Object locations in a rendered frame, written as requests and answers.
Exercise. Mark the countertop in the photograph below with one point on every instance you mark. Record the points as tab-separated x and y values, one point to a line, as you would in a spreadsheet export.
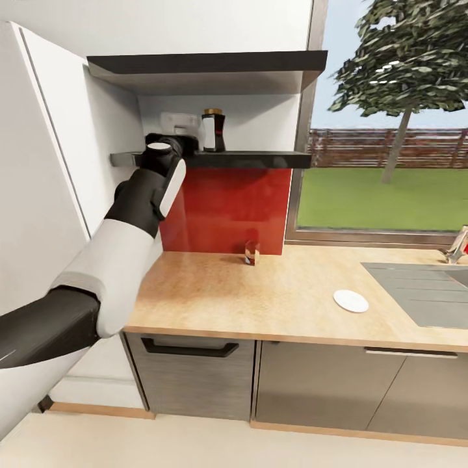
285	297

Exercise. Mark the fixed window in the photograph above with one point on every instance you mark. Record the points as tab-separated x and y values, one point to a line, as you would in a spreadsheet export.
387	126

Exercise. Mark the fridge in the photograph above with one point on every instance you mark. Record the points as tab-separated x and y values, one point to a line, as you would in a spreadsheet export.
58	126

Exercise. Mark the saucer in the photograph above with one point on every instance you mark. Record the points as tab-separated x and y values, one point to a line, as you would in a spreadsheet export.
351	301

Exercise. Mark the bottle of coffee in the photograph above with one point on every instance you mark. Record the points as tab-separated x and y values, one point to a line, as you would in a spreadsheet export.
213	121

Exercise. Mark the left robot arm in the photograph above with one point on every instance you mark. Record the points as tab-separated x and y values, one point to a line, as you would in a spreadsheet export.
94	297

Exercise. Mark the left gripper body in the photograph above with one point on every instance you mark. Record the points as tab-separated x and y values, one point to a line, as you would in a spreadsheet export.
184	142

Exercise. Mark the dishwasher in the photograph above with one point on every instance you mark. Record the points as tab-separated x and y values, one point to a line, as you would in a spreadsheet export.
195	376

